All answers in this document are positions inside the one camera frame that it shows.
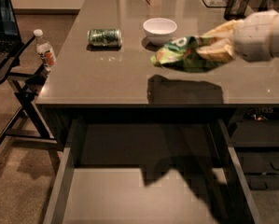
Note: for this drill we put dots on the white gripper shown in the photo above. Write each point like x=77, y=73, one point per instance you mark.
x=253, y=37

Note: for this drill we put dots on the green rice chip bag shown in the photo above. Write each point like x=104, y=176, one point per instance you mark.
x=181, y=54

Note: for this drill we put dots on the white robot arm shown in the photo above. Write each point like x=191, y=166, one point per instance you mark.
x=275, y=38

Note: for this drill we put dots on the grey counter cabinet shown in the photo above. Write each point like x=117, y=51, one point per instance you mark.
x=121, y=85

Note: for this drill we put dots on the open grey top drawer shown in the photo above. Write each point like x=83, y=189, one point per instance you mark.
x=150, y=174

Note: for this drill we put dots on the white bowl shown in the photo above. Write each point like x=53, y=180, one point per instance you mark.
x=159, y=30

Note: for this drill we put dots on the dark lower cabinet drawers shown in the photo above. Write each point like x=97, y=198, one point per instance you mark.
x=254, y=133

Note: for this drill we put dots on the green soda can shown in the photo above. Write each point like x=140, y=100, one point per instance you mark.
x=105, y=38

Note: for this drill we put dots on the clear plastic water bottle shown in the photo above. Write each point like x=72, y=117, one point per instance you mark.
x=44, y=49

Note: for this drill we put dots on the black side table stand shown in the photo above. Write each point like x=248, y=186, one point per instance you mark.
x=26, y=87

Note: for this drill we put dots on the black laptop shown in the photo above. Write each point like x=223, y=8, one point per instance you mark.
x=10, y=37

